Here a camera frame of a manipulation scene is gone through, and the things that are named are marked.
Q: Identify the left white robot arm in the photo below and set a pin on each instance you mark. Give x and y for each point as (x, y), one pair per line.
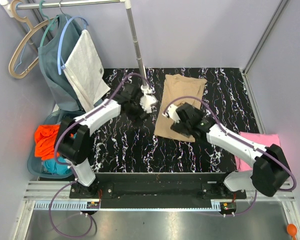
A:
(74, 135)

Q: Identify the blue plastic laundry basket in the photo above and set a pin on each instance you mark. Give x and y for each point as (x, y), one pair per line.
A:
(35, 164)

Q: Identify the teal blue t shirt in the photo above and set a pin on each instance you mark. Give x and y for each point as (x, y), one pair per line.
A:
(55, 168)

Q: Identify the folded pink t shirt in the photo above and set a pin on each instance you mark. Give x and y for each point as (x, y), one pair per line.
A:
(264, 139)

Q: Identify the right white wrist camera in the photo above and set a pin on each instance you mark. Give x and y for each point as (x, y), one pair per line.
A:
(171, 113)

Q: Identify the white hanging t shirt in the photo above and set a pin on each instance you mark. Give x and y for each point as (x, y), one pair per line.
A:
(84, 71)

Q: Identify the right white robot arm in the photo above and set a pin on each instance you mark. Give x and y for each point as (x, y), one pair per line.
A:
(269, 167)

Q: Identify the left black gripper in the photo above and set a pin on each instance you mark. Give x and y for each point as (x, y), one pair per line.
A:
(137, 118)

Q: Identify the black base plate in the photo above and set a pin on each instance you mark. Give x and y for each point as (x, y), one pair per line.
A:
(156, 191)

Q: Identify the orange t shirt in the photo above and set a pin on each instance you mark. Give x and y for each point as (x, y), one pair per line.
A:
(44, 138)

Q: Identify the orange ball tool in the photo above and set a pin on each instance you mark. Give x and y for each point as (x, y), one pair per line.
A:
(292, 231)

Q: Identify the metal clothes rack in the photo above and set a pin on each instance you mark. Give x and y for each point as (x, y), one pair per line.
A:
(128, 6)

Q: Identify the grey-green hanging t shirt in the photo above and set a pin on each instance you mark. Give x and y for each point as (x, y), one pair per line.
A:
(52, 58)

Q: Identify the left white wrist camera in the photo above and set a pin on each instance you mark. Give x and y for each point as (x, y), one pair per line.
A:
(147, 101)

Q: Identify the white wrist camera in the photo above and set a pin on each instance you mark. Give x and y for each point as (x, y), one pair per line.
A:
(147, 101)
(171, 113)

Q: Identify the green hanger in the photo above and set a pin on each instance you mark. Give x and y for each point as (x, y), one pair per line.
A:
(51, 22)

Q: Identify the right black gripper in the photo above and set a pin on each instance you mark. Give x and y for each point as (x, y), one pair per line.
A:
(180, 128)

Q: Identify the aluminium frame rail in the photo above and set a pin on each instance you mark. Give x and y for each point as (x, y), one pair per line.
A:
(266, 33)

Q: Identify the beige wooden hanger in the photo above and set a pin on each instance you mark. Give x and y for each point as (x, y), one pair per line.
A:
(31, 31)

